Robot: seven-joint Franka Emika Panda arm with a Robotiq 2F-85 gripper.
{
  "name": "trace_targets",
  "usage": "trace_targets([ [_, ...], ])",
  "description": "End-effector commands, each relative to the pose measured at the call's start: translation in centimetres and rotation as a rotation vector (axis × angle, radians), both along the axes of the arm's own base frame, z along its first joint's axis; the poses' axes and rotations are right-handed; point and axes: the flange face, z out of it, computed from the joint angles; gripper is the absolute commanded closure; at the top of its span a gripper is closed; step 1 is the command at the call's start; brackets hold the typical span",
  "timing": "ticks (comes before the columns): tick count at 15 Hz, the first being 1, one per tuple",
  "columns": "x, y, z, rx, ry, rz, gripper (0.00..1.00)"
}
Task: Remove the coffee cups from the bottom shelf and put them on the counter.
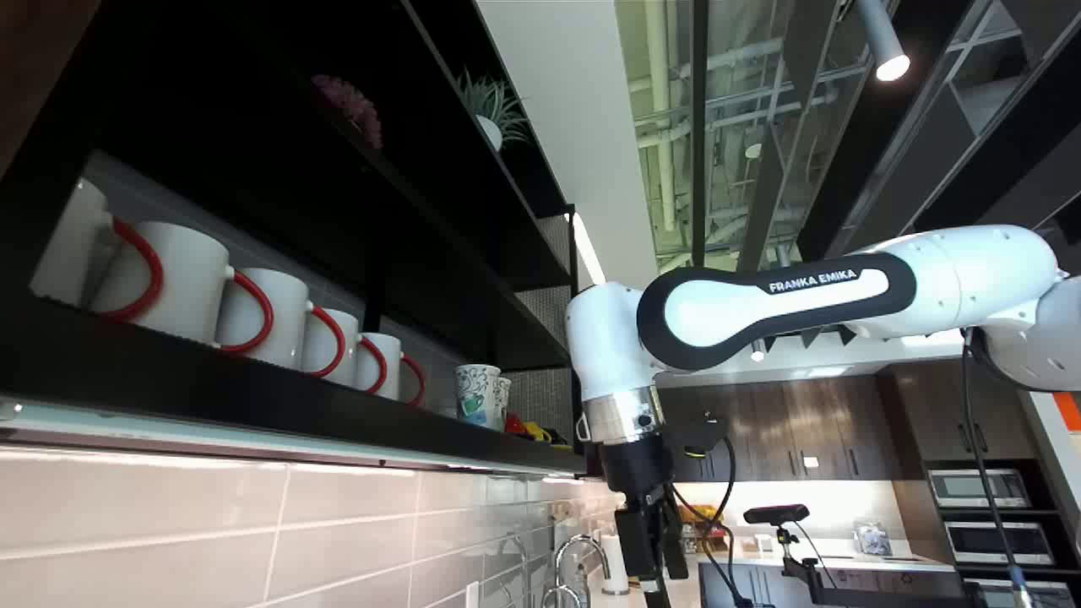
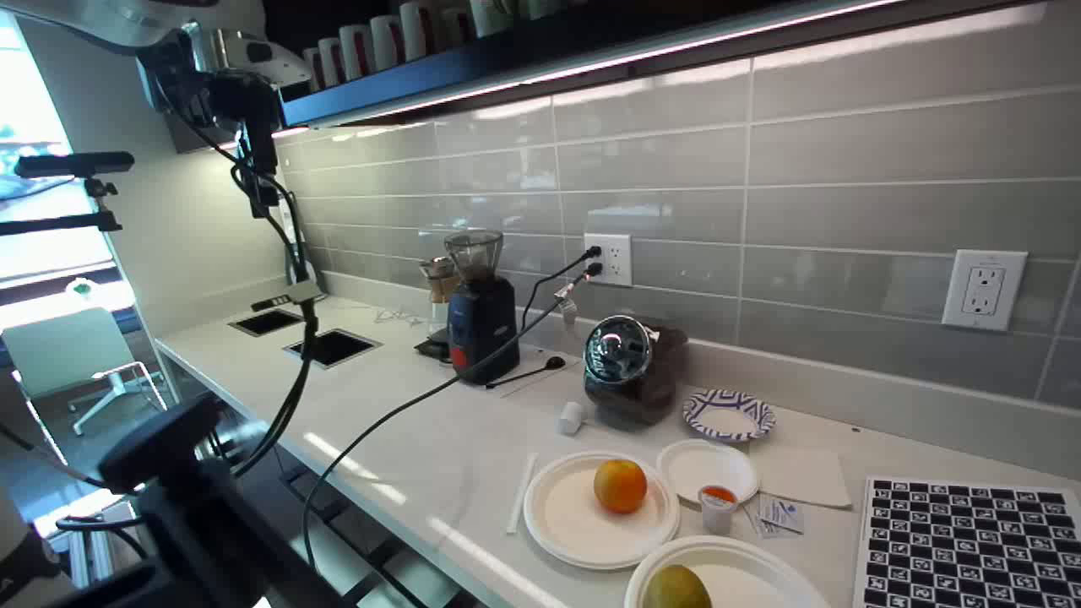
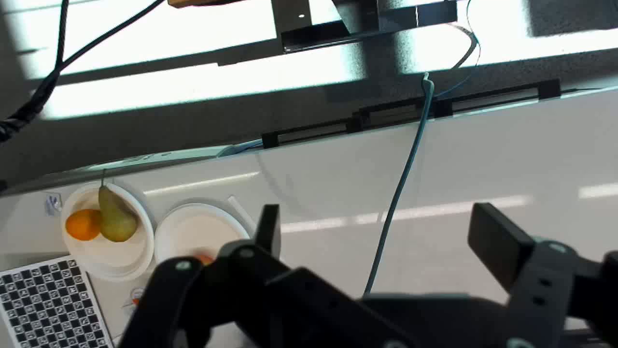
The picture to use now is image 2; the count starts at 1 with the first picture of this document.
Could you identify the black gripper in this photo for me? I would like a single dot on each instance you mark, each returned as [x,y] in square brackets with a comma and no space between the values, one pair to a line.
[252,102]

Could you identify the black coffee grinder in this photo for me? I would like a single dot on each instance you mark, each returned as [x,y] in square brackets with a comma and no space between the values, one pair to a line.
[486,324]

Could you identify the black tripod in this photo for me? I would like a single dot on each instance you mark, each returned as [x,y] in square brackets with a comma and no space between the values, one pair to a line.
[56,222]

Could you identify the small black flat device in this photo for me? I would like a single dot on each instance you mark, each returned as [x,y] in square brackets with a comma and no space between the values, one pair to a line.
[433,347]

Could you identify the white office chair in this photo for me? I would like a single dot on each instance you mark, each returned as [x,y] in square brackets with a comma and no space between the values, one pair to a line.
[70,350]

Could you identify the black long spoon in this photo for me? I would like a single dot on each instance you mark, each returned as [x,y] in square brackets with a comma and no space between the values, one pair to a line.
[524,372]

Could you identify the white outlet with plugs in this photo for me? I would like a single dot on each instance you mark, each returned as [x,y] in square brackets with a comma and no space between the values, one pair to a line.
[617,247]

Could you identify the small white cylinder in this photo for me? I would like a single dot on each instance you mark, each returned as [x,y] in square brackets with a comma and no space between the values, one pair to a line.
[574,417]

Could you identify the white plastic knife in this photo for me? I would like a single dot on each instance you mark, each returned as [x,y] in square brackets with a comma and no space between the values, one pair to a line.
[522,493]

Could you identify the large white paper plate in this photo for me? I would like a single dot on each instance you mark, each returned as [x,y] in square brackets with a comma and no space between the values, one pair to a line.
[561,517]

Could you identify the orange fruit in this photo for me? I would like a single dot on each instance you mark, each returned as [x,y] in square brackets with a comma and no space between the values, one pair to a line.
[619,488]

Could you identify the blue patterned paper plate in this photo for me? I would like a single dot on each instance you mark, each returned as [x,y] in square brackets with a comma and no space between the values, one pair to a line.
[729,421]

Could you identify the small cup red sauce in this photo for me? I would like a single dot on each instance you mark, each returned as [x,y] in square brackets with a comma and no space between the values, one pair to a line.
[718,512]

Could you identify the yellow green fruit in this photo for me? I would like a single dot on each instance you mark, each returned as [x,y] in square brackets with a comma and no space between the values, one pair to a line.
[678,590]

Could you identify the white paper napkin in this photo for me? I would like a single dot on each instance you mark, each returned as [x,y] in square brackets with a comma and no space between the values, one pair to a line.
[805,474]

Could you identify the small sauce packet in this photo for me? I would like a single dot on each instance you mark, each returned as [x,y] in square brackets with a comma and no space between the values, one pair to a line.
[782,513]

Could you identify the white paper bowl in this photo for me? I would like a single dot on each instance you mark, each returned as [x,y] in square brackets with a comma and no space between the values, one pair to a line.
[755,578]

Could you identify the black white checkerboard sheet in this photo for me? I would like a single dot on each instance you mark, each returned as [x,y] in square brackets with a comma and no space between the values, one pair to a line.
[967,545]

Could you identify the black camera bar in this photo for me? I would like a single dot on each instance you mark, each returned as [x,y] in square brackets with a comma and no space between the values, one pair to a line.
[70,162]

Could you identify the black wall shelf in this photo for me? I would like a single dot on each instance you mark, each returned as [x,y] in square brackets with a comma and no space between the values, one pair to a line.
[475,64]

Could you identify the large black camera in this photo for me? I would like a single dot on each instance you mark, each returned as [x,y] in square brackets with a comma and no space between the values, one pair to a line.
[157,439]

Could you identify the black camera stand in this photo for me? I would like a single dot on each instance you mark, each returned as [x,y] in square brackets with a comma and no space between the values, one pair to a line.
[215,551]

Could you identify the white empty wall outlet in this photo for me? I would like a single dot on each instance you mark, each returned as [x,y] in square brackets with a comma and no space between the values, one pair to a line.
[986,290]

